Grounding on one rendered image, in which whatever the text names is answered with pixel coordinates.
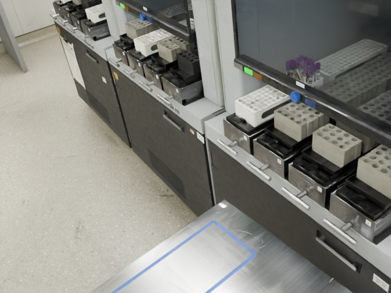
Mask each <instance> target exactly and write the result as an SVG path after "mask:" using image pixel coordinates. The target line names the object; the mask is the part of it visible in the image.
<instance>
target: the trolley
mask: <svg viewBox="0 0 391 293"><path fill-rule="evenodd" d="M89 293H353V292H352V291H350V290H349V289H348V288H346V287H345V286H343V285H342V284H341V283H339V282H338V281H336V280H335V279H334V278H333V277H331V276H330V275H328V274H327V273H325V272H324V271H323V270H321V269H320V268H319V267H317V266H316V265H314V264H313V263H312V262H310V261H309V260H308V259H306V258H305V257H303V256H302V255H301V254H299V253H298V252H296V251H295V250H294V249H293V248H291V247H289V246H288V245H287V244H285V243H284V242H283V241H281V240H280V239H279V238H277V237H276V236H274V235H273V234H272V233H270V232H269V231H268V230H266V229H265V228H263V227H262V226H260V225H259V224H258V223H256V222H255V221H254V220H253V219H251V218H249V217H248V216H247V215H245V214H244V213H243V212H241V211H240V210H238V209H237V208H236V207H234V206H233V205H232V204H230V203H229V202H228V201H226V200H225V199H223V200H222V201H220V202H219V203H217V204H216V205H215V206H213V207H212V208H210V209H209V210H207V211H206V212H205V213H203V214H202V215H200V216H199V217H197V218H196V219H194V220H193V221H192V222H190V223H189V224H187V225H186V226H184V227H183V228H181V229H180V230H179V231H177V232H176V233H174V234H173V235H171V236H170V237H169V238H167V239H166V240H164V241H163V242H161V243H160V244H158V245H157V246H156V247H154V248H152V249H151V250H150V251H148V252H147V253H145V254H144V255H143V256H141V257H140V258H138V259H137V260H135V261H134V262H133V263H131V264H129V265H128V266H127V267H125V268H124V269H122V270H121V271H120V272H118V273H116V274H115V275H114V276H112V277H111V278H109V279H108V280H106V281H105V282H104V283H102V284H101V285H99V286H98V287H97V288H95V289H93V290H92V291H91V292H89Z"/></svg>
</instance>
